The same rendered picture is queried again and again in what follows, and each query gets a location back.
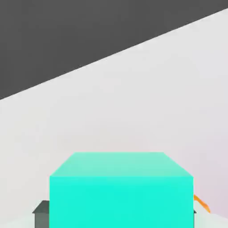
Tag small turquoise cube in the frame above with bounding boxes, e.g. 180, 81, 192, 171
49, 151, 194, 228

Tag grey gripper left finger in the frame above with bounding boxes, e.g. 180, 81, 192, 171
0, 200, 50, 228

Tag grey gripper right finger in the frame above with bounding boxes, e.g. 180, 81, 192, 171
193, 201, 228, 228

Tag small orange cube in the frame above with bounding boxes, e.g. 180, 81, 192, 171
193, 194, 211, 214

